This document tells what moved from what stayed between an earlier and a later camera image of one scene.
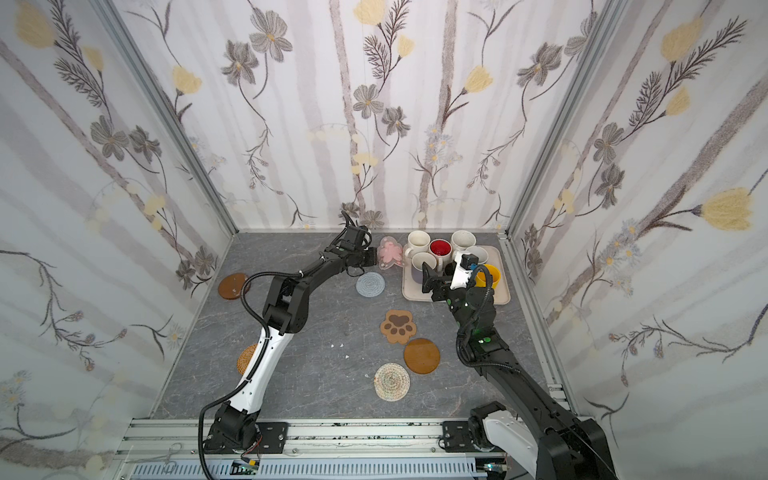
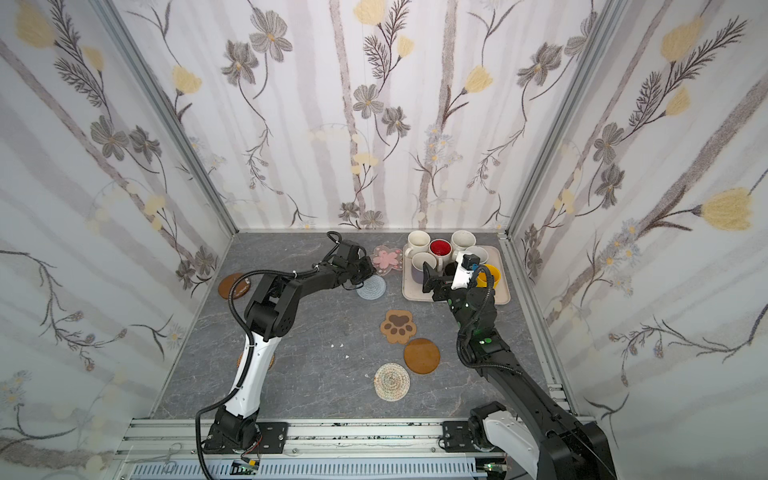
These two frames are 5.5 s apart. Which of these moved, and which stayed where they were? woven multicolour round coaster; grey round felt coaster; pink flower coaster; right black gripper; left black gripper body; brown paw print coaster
Moved: pink flower coaster; left black gripper body
Stayed: woven multicolour round coaster; brown paw print coaster; grey round felt coaster; right black gripper
